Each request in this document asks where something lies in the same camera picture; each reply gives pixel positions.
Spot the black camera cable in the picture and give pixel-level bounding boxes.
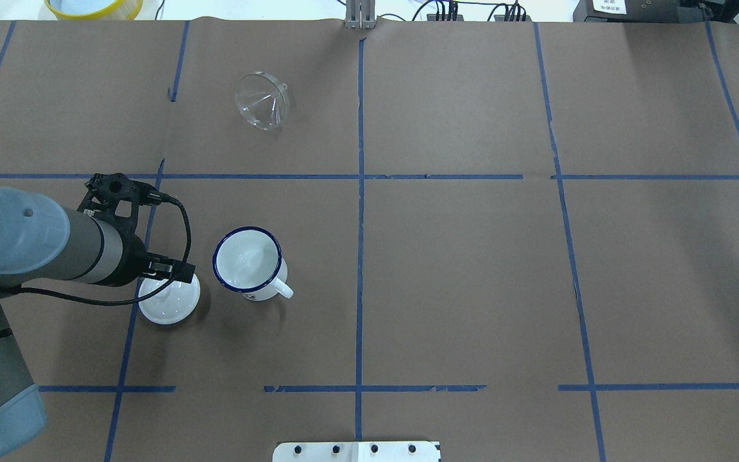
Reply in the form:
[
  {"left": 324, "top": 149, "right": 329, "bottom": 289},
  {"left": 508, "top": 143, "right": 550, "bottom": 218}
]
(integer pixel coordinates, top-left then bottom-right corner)
[{"left": 4, "top": 189, "right": 193, "bottom": 306}]

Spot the clear plastic funnel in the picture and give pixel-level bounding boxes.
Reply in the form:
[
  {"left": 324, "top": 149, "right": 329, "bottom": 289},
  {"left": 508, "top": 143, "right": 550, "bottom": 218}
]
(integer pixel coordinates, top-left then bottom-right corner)
[{"left": 234, "top": 71, "right": 291, "bottom": 131}]

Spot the black computer box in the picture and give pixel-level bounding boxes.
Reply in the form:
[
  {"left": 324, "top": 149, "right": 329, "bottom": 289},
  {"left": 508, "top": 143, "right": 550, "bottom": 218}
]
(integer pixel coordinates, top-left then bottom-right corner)
[{"left": 572, "top": 1, "right": 739, "bottom": 24}]

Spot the white enamel mug blue rim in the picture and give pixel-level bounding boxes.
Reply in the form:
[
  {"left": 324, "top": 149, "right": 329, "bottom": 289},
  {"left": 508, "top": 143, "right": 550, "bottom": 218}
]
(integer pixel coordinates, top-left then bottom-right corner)
[{"left": 213, "top": 226, "right": 295, "bottom": 302}]

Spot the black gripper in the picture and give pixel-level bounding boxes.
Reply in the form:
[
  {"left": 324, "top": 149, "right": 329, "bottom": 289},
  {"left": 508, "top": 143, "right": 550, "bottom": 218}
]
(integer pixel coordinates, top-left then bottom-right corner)
[{"left": 105, "top": 228, "right": 196, "bottom": 287}]

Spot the white ceramic lid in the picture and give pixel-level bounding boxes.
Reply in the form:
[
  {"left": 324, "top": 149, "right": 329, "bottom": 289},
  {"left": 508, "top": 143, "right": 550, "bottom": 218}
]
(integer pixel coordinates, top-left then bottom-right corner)
[{"left": 139, "top": 275, "right": 201, "bottom": 325}]

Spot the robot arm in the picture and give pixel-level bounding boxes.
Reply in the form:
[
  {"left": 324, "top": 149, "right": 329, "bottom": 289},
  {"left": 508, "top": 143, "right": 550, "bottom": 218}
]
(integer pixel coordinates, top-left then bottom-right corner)
[{"left": 0, "top": 182, "right": 196, "bottom": 458}]

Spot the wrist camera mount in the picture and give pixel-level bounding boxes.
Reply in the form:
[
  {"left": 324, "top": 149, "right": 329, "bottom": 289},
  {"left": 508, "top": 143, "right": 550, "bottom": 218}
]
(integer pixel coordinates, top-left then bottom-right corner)
[{"left": 77, "top": 173, "right": 164, "bottom": 229}]

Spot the yellow rimmed round container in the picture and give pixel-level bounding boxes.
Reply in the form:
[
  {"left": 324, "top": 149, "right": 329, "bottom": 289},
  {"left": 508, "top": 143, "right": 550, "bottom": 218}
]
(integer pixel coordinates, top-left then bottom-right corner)
[{"left": 44, "top": 1, "right": 144, "bottom": 21}]

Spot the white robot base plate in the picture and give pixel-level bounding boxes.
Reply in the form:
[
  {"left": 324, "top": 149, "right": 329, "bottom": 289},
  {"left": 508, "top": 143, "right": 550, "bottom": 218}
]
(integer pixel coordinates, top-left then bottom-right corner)
[{"left": 272, "top": 441, "right": 442, "bottom": 461}]

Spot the aluminium frame post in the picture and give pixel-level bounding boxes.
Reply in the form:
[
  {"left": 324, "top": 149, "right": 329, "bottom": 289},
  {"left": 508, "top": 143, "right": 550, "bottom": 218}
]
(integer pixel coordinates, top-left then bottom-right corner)
[{"left": 341, "top": 0, "right": 377, "bottom": 30}]

